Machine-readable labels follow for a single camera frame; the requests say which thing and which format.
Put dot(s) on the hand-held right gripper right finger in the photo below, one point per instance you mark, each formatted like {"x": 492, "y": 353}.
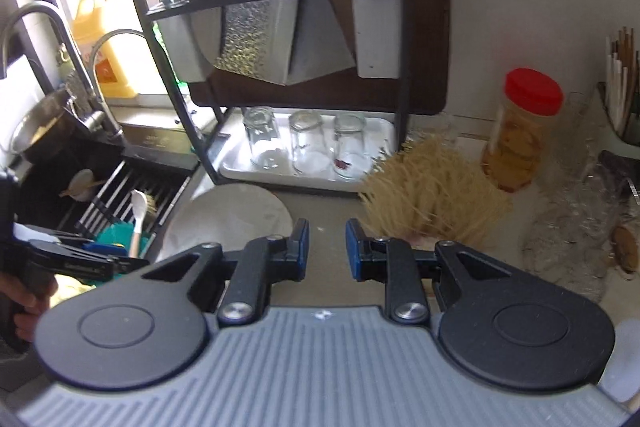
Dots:
{"x": 353, "y": 252}

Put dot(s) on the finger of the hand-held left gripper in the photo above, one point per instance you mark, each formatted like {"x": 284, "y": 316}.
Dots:
{"x": 90, "y": 269}
{"x": 102, "y": 248}

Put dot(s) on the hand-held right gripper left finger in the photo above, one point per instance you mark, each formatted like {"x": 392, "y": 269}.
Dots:
{"x": 301, "y": 252}

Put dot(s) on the round white plate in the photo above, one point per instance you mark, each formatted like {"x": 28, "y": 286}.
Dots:
{"x": 235, "y": 212}

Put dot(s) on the person's left hand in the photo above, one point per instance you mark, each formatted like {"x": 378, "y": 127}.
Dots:
{"x": 35, "y": 314}

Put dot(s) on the teal cloth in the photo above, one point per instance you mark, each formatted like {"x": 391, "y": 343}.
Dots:
{"x": 115, "y": 239}

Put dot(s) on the black kitchen sink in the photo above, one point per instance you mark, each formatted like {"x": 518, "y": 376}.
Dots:
{"x": 45, "y": 202}

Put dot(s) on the white spatula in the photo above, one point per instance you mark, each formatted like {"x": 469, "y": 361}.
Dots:
{"x": 138, "y": 217}

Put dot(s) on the black sink drying rack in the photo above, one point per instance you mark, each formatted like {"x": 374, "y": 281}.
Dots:
{"x": 120, "y": 202}

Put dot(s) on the beige scoop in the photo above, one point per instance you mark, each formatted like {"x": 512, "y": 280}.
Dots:
{"x": 82, "y": 184}

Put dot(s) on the steel pot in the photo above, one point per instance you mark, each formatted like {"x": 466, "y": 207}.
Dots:
{"x": 45, "y": 127}

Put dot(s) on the straw bristle brush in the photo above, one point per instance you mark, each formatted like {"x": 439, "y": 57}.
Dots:
{"x": 430, "y": 192}

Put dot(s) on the white drip tray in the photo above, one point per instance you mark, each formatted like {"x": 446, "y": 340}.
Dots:
{"x": 235, "y": 172}

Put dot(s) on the clear drinking glass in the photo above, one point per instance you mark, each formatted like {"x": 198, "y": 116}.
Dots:
{"x": 262, "y": 137}
{"x": 351, "y": 147}
{"x": 307, "y": 142}

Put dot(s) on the white plastic container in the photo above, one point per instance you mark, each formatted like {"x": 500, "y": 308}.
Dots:
{"x": 20, "y": 97}

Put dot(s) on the tall steel faucet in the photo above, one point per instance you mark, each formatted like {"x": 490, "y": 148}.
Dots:
{"x": 67, "y": 37}

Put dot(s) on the yellow oil bottle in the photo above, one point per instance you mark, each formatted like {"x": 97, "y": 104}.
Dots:
{"x": 105, "y": 52}

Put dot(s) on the small steel faucet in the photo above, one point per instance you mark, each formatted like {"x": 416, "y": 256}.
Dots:
{"x": 120, "y": 33}

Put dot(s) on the red-lidded amber jar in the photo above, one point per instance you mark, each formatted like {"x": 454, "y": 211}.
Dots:
{"x": 525, "y": 127}

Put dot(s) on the cluster of clear glass cups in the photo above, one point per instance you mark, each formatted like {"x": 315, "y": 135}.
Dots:
{"x": 570, "y": 217}

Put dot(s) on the pale green chopstick holder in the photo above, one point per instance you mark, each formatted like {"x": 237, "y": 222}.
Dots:
{"x": 607, "y": 132}

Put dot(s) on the bundle of chopsticks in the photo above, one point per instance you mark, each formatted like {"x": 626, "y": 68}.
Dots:
{"x": 622, "y": 77}

